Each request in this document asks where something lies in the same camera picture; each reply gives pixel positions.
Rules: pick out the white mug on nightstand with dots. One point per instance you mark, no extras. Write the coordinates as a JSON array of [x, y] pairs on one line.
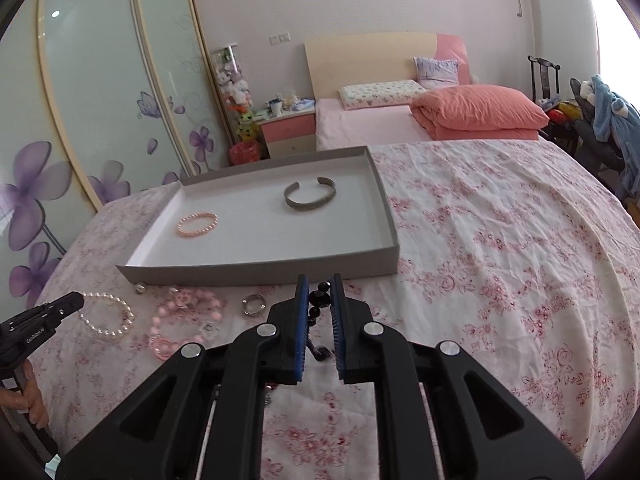
[[275, 107]]

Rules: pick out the salmon folded duvet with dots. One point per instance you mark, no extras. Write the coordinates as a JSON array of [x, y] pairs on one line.
[[478, 112]]

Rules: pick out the cream and pink headboard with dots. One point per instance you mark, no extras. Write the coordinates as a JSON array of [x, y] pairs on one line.
[[338, 61]]

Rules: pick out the sliding wardrobe with flowers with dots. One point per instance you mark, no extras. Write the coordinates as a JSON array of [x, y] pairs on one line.
[[100, 99]]

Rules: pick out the floral pink bedsheet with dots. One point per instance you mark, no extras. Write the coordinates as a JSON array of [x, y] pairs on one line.
[[510, 248]]

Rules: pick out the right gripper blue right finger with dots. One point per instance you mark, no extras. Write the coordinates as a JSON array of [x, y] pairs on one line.
[[439, 413]]

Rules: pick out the grey office chair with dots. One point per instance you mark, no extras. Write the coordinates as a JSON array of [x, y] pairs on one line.
[[593, 154]]

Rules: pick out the red bin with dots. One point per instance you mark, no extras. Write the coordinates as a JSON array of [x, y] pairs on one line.
[[245, 152]]

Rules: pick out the wall power socket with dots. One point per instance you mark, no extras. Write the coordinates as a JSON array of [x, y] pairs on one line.
[[280, 39]]

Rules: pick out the clear tube of plush toys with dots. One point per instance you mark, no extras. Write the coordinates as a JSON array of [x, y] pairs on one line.
[[234, 92]]

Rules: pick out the floral white pillow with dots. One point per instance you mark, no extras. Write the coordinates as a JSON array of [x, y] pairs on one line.
[[379, 94]]

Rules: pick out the small lilac cushion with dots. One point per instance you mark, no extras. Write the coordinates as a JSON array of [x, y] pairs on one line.
[[433, 74]]

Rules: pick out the pink bed mattress sheet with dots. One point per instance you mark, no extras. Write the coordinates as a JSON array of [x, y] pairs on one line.
[[340, 128]]

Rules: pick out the pink bedside table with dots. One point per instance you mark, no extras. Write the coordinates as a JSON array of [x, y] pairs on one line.
[[290, 134]]

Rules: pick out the grey shallow cardboard tray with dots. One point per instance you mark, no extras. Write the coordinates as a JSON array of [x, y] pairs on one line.
[[267, 222]]

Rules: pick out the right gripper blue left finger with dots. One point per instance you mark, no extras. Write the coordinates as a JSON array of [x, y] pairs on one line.
[[200, 414]]

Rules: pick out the dark wooden chair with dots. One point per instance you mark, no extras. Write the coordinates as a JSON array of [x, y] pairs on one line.
[[545, 78]]

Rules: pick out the blue clothing on chair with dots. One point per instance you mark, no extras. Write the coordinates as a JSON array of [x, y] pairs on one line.
[[614, 116]]

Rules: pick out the person's left hand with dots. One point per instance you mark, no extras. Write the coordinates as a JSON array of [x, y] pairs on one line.
[[29, 400]]

